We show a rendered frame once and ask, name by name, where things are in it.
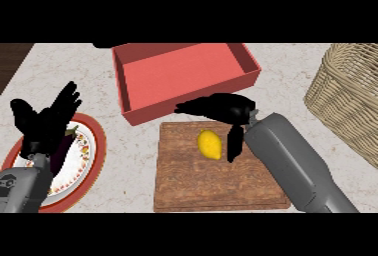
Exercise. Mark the yellow lemon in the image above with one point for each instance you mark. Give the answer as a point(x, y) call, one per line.
point(210, 144)

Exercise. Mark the dark purple eggplant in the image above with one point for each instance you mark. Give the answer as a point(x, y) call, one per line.
point(67, 146)

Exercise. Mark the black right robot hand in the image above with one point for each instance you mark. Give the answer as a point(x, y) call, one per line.
point(224, 107)

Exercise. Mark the brown wooden cutting board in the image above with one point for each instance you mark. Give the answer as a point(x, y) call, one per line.
point(216, 180)

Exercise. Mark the black object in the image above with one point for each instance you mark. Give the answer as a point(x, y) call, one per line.
point(105, 45)

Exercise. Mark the red open box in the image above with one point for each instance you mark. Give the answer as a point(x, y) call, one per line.
point(182, 75)

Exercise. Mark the dark brown wooden surface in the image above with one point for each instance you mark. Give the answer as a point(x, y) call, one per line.
point(11, 60)

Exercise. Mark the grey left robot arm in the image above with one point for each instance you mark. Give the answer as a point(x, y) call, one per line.
point(23, 186)

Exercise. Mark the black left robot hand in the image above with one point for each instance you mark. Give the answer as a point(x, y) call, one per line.
point(46, 125)

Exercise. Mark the tan wicker basket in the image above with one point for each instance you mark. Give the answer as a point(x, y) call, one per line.
point(345, 96)

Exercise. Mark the red-rimmed floral plate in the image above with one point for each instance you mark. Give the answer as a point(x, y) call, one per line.
point(82, 160)

